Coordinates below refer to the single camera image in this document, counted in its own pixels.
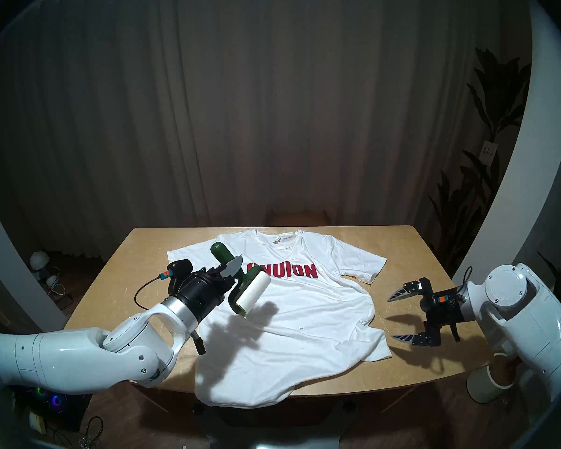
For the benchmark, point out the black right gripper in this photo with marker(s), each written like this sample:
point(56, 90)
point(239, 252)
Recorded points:
point(444, 310)

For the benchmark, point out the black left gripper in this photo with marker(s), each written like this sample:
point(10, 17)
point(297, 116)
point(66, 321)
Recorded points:
point(203, 291)

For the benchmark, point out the white t-shirt red print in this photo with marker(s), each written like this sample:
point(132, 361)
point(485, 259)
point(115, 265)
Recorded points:
point(299, 322)

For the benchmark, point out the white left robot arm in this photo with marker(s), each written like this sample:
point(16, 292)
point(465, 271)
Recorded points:
point(75, 359)

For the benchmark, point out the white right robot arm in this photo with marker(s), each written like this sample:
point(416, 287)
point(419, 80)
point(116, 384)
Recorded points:
point(528, 312)

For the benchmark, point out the brown wooden chair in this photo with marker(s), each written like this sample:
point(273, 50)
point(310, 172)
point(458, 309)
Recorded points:
point(299, 219)

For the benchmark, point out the plant in white pot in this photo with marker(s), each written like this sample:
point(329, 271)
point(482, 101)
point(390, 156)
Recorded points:
point(488, 382)

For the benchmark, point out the white curved pillar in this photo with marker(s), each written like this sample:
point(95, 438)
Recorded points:
point(519, 195)
point(9, 275)

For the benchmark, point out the beige pleated curtain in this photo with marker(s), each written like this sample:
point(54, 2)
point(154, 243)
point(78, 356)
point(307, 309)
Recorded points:
point(262, 102)

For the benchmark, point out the small white round lamp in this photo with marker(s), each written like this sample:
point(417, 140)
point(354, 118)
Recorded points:
point(52, 280)

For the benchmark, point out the white paper plant tag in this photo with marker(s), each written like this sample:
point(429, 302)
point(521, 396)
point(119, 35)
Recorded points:
point(488, 148)

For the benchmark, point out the white mushroom lamp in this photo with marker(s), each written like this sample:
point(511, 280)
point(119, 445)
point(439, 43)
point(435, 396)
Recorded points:
point(39, 260)

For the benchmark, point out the black computer with rgb fans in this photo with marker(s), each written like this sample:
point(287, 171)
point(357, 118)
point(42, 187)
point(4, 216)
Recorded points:
point(56, 403)

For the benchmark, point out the tall dark leafy plant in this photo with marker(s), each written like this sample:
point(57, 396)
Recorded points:
point(498, 97)

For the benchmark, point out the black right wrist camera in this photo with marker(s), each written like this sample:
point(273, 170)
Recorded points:
point(446, 298)

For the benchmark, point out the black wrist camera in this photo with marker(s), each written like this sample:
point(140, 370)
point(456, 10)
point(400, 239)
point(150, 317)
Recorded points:
point(180, 268)
point(446, 298)

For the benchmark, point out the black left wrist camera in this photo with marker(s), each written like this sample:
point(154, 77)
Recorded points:
point(180, 268)

